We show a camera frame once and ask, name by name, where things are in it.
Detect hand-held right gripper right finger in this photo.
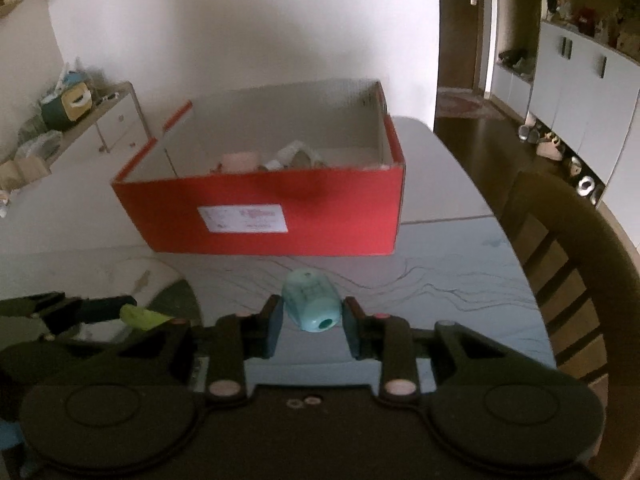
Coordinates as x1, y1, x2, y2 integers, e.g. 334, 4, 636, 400
342, 296, 506, 403

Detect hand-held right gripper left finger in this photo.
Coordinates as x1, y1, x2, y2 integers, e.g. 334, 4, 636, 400
117, 294, 283, 403

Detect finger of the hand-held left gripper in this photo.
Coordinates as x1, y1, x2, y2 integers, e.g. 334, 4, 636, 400
30, 292, 137, 333

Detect teal pencil sharpener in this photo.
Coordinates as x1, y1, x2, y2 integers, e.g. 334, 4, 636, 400
281, 268, 343, 333

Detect lime green strip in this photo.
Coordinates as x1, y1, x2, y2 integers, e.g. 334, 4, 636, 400
119, 305, 172, 331

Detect red cardboard box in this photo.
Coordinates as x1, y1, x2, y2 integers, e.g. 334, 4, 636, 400
111, 78, 407, 257

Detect pink mushroom toy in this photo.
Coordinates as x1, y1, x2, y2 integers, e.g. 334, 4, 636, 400
219, 152, 262, 173

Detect white roll object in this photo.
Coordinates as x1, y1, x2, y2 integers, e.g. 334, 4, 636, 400
262, 141, 326, 170

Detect white drawer cabinet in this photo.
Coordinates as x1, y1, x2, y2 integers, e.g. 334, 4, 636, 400
0, 81, 151, 201

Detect teal and yellow tissue box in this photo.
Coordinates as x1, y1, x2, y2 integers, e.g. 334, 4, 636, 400
40, 85, 94, 131

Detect wooden chair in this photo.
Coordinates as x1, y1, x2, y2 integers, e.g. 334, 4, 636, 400
500, 170, 640, 386

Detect patterned door rug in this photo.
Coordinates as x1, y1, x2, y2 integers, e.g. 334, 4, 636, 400
437, 87, 483, 118

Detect row of shoes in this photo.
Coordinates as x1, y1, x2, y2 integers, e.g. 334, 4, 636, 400
517, 115, 608, 206

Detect brown door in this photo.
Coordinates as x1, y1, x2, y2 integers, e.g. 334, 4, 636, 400
439, 0, 493, 96

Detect shelf figurines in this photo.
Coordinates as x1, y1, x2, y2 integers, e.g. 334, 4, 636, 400
542, 0, 640, 51

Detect white wall cabinet unit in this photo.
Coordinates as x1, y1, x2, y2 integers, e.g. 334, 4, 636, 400
492, 0, 640, 261

